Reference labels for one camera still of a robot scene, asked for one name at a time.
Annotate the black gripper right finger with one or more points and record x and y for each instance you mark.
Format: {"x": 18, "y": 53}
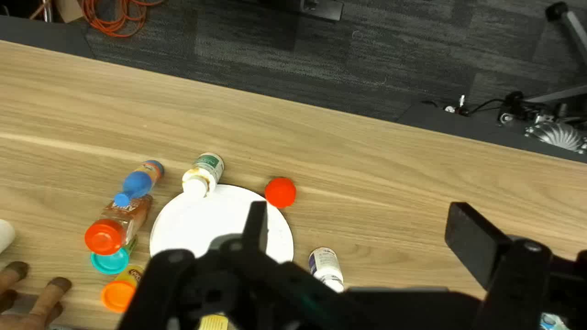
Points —
{"x": 477, "y": 243}

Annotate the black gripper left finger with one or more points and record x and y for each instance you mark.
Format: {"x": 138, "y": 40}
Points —
{"x": 257, "y": 229}

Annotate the orange plush ball toy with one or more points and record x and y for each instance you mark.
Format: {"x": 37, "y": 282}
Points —
{"x": 281, "y": 190}

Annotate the large white pill bottle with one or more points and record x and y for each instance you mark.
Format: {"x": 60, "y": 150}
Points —
{"x": 325, "y": 267}

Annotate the brown spice bottle orange cap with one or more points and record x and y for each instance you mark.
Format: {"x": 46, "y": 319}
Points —
{"x": 112, "y": 231}

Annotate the orange lid putty tub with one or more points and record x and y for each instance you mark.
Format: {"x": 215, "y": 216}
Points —
{"x": 119, "y": 293}

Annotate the white round plate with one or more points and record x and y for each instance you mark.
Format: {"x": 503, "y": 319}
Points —
{"x": 202, "y": 225}

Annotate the brown moose plush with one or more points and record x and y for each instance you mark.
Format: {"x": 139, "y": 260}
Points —
{"x": 42, "y": 298}

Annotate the white bottle green label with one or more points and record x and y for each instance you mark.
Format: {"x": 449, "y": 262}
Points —
{"x": 204, "y": 174}

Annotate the small blue bottle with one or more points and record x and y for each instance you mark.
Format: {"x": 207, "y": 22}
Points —
{"x": 136, "y": 183}

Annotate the black office chair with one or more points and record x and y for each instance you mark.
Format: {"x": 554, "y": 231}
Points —
{"x": 559, "y": 133}

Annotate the white paper cup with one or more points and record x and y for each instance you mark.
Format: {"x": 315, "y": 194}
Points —
{"x": 4, "y": 234}

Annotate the brown cardboard piece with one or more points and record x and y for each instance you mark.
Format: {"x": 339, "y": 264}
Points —
{"x": 70, "y": 9}

